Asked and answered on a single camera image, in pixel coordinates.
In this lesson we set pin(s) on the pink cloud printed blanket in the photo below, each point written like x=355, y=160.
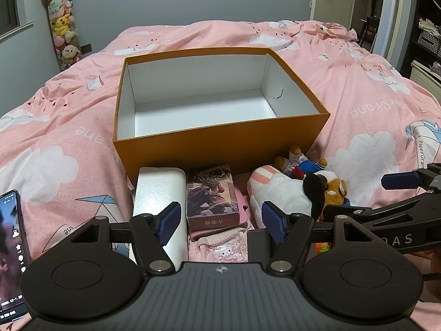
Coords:
x=69, y=127

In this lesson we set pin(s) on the orange cardboard box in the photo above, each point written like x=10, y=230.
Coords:
x=206, y=151

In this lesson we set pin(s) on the white low cabinet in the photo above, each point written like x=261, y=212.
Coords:
x=425, y=76

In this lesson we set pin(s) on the dark storage shelf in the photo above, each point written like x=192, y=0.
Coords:
x=429, y=38

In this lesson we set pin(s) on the dark wooden chair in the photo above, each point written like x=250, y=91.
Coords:
x=368, y=29

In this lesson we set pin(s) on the window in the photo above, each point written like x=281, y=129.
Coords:
x=7, y=3

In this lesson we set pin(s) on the white glossy case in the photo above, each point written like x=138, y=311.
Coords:
x=151, y=193

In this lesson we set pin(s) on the pink cloth pouch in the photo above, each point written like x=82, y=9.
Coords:
x=224, y=251

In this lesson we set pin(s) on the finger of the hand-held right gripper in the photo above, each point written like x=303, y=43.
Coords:
x=348, y=212
x=399, y=180

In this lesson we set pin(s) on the clear column of plush toys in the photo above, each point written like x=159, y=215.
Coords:
x=63, y=24

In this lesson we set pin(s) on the dark wall socket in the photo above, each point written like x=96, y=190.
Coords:
x=86, y=47

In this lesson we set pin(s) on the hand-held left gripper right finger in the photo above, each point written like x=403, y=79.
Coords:
x=274, y=222

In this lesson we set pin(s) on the purple illustrated card box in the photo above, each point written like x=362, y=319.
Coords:
x=212, y=196

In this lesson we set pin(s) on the pink box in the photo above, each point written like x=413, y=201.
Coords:
x=245, y=217

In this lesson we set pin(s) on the orange green knitted toy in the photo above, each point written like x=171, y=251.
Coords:
x=322, y=247

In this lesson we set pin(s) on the black smartphone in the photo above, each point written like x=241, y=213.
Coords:
x=13, y=234

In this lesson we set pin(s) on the beige room door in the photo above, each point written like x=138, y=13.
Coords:
x=339, y=3

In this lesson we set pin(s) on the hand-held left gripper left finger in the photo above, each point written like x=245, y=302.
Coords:
x=169, y=221

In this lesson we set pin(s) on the brown bear plush blue outfit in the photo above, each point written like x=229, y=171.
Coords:
x=310, y=167

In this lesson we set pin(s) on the white plush toy black ear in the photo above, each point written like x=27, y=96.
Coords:
x=289, y=193

